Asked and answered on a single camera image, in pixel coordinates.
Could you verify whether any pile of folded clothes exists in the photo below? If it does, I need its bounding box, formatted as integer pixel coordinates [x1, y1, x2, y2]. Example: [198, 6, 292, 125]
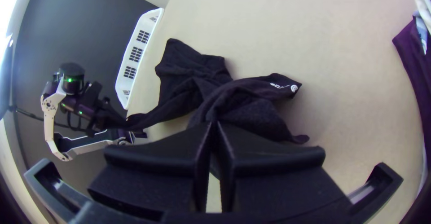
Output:
[391, 0, 431, 172]

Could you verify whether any black cable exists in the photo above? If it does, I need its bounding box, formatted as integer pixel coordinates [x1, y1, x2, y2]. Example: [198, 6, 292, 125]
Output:
[13, 105, 89, 131]

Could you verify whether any white laundry basket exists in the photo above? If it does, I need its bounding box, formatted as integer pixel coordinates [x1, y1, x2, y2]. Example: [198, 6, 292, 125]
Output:
[114, 7, 165, 110]

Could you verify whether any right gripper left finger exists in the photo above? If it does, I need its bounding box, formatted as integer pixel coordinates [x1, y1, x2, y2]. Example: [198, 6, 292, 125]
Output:
[87, 121, 213, 222]

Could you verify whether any black t-shirt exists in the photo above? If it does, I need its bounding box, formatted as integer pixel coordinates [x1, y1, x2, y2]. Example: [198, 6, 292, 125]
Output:
[123, 38, 310, 145]

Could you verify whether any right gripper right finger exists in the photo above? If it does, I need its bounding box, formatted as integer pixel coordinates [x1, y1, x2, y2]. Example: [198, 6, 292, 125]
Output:
[215, 121, 348, 215]

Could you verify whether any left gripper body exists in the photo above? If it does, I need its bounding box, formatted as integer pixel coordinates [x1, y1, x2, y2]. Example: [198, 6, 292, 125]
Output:
[79, 80, 112, 136]

